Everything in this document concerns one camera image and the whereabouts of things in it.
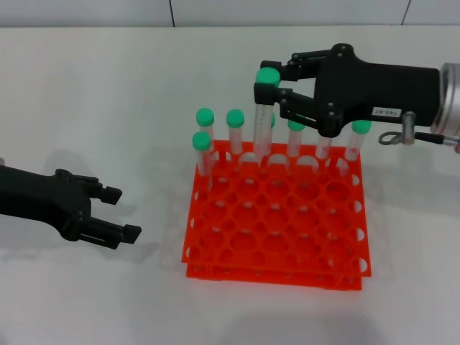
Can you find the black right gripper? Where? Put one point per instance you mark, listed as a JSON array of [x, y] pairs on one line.
[[377, 93]]

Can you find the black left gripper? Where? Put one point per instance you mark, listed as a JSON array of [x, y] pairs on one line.
[[36, 196]]

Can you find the clear graduated tube green cap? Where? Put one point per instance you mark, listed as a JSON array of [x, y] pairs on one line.
[[262, 125]]

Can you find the clear test tube green cap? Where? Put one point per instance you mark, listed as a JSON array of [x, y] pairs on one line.
[[323, 147], [361, 126], [272, 121], [201, 141], [205, 116], [235, 118], [295, 126]]

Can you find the orange plastic test tube rack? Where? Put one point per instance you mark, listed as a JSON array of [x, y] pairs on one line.
[[273, 223]]

